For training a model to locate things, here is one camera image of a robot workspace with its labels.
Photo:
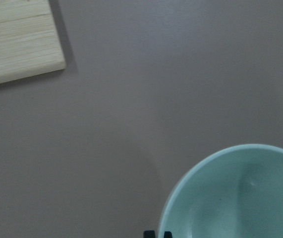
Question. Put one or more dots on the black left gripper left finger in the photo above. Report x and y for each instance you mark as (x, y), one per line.
(149, 234)

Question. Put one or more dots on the green bowl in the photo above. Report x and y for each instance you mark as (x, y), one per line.
(234, 193)

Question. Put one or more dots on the bamboo cutting board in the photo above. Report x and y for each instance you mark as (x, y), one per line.
(29, 41)

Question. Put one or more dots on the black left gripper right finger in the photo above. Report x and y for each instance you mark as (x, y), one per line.
(167, 234)

